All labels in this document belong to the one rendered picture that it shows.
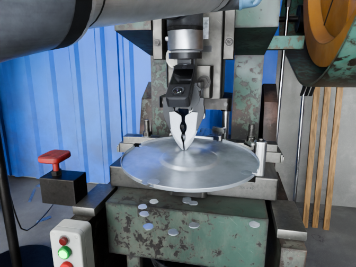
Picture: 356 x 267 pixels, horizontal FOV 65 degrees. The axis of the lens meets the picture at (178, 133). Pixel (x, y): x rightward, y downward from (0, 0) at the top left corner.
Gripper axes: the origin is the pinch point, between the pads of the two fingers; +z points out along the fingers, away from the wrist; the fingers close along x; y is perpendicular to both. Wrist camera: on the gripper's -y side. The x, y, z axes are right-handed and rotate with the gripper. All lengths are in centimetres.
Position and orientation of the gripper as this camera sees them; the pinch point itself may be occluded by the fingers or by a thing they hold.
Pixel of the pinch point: (183, 145)
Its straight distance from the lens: 62.8
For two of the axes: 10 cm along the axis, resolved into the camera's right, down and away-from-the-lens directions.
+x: -9.8, -0.4, 2.0
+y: 2.0, -2.5, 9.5
